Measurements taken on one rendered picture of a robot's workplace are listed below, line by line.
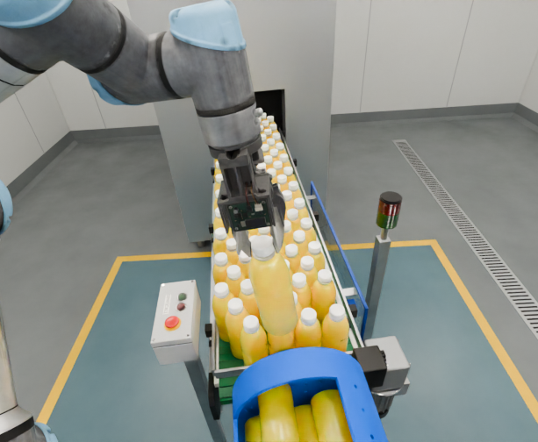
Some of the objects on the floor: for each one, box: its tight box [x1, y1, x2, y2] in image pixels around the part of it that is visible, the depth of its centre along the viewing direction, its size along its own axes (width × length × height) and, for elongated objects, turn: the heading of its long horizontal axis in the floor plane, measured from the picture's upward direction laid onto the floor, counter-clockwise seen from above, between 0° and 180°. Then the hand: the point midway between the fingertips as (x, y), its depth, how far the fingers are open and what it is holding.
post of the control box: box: [184, 353, 226, 442], centre depth 129 cm, size 4×4×100 cm
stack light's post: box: [362, 235, 391, 343], centre depth 144 cm, size 4×4×110 cm
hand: (262, 245), depth 58 cm, fingers closed on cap, 4 cm apart
